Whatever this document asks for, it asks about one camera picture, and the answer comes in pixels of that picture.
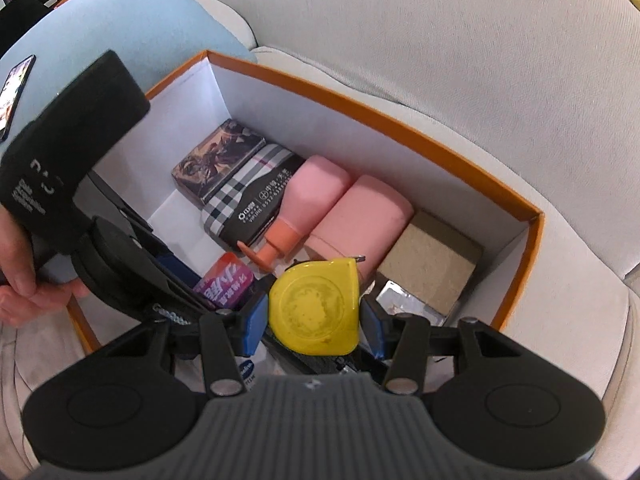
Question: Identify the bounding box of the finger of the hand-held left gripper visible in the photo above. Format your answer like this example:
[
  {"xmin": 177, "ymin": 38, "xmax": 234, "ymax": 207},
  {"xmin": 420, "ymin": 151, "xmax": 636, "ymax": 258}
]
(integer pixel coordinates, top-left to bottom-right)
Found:
[
  {"xmin": 89, "ymin": 172, "xmax": 203, "ymax": 292},
  {"xmin": 162, "ymin": 265, "xmax": 215, "ymax": 314}
]

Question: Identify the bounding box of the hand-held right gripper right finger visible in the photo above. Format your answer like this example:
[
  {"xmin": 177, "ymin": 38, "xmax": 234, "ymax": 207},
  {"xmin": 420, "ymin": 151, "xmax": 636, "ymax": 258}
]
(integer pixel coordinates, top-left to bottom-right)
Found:
[{"xmin": 360, "ymin": 296, "xmax": 533, "ymax": 397}]

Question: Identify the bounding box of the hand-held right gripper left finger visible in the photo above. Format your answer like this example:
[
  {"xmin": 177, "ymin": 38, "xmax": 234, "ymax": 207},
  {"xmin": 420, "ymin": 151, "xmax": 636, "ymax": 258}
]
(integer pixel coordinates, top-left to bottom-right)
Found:
[{"xmin": 100, "ymin": 293, "xmax": 269, "ymax": 397}]

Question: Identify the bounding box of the purple pink snack packet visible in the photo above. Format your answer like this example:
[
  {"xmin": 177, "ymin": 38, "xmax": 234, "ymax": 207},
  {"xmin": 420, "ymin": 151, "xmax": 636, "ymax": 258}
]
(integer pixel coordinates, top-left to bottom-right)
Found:
[{"xmin": 192, "ymin": 252, "xmax": 257, "ymax": 311}]

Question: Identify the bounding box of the clear card packet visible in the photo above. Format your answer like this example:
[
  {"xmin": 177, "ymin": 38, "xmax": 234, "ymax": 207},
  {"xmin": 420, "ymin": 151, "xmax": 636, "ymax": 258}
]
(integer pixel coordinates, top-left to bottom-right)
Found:
[{"xmin": 376, "ymin": 280, "xmax": 447, "ymax": 328}]

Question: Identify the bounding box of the white bottle blue label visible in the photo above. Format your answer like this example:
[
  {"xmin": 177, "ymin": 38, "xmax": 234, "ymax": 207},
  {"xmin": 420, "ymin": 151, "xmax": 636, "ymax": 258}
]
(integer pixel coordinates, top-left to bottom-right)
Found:
[{"xmin": 235, "ymin": 337, "xmax": 268, "ymax": 392}]

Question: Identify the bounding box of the yellow tape measure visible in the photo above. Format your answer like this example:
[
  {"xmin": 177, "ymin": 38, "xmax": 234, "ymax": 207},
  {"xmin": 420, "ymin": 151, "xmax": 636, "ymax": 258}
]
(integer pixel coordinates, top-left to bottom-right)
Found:
[{"xmin": 268, "ymin": 255, "xmax": 369, "ymax": 356}]

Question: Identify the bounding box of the black tube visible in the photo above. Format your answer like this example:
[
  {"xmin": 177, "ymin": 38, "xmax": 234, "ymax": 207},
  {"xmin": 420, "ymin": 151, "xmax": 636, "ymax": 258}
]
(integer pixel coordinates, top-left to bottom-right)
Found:
[{"xmin": 262, "ymin": 332, "xmax": 386, "ymax": 377}]

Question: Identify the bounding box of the small brown cardboard box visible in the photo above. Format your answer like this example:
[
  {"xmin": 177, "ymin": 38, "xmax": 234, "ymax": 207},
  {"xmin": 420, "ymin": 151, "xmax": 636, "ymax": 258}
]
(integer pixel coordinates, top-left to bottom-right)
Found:
[{"xmin": 376, "ymin": 210, "xmax": 485, "ymax": 317}]

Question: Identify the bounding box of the plaid black case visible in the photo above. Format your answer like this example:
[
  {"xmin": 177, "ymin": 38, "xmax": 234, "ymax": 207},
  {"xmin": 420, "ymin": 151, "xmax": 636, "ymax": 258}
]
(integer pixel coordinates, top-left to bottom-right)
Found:
[{"xmin": 201, "ymin": 142, "xmax": 307, "ymax": 253}]

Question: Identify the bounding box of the pink cylindrical container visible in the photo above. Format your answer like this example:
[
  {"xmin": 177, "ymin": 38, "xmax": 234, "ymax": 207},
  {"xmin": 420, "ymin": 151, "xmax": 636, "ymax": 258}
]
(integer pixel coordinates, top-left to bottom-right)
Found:
[{"xmin": 304, "ymin": 175, "xmax": 416, "ymax": 281}]

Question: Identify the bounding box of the dark picture-printed box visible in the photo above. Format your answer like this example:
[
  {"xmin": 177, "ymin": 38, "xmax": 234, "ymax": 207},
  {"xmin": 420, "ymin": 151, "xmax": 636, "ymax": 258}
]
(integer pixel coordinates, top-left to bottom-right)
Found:
[{"xmin": 171, "ymin": 119, "xmax": 266, "ymax": 206}]

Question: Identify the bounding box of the pink pump bottle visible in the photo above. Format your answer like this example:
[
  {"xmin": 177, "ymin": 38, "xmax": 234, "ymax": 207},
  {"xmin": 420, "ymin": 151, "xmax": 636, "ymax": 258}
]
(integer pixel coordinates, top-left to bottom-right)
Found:
[{"xmin": 237, "ymin": 155, "xmax": 357, "ymax": 281}]

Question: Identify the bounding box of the orange cardboard box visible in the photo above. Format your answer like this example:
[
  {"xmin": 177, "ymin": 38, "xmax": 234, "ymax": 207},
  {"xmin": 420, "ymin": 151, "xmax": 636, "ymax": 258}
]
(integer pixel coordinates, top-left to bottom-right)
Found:
[{"xmin": 65, "ymin": 50, "xmax": 545, "ymax": 356}]

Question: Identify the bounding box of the person's left hand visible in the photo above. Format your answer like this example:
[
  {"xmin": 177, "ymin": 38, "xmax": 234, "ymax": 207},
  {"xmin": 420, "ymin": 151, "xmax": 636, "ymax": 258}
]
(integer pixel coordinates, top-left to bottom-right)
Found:
[{"xmin": 0, "ymin": 205, "xmax": 92, "ymax": 327}]

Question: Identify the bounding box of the black smartphone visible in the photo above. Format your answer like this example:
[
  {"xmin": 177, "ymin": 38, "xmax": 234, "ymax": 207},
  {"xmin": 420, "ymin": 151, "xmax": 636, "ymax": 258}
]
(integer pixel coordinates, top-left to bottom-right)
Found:
[{"xmin": 0, "ymin": 54, "xmax": 37, "ymax": 142}]

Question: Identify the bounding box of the dark chair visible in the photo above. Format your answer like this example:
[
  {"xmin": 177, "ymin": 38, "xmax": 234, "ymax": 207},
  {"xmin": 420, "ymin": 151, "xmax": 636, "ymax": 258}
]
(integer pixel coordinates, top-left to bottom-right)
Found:
[{"xmin": 0, "ymin": 0, "xmax": 73, "ymax": 58}]

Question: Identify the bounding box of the light blue cushion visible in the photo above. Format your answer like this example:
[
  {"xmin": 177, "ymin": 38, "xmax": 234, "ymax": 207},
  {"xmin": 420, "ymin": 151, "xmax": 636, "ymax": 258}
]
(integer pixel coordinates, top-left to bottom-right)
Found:
[{"xmin": 0, "ymin": 0, "xmax": 258, "ymax": 171}]

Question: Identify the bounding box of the beige sofa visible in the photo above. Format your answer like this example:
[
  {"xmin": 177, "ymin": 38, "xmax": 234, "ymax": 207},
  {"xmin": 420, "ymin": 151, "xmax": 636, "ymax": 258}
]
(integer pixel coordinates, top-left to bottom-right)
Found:
[{"xmin": 0, "ymin": 0, "xmax": 640, "ymax": 480}]

